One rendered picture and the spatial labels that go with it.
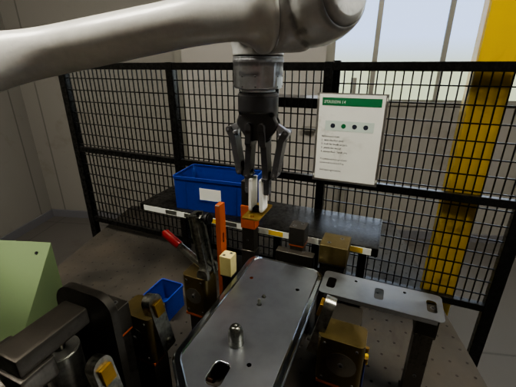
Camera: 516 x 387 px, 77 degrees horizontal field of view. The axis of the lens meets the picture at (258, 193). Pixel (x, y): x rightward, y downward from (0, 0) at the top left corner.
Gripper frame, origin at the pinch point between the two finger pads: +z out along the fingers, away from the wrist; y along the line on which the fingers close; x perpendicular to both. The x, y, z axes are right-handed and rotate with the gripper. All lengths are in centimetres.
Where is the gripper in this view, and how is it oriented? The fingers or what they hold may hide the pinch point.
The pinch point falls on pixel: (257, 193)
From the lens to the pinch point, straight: 66.5
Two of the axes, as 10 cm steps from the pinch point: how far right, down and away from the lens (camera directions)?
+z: 0.0, 9.3, 3.7
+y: 9.2, 1.4, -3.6
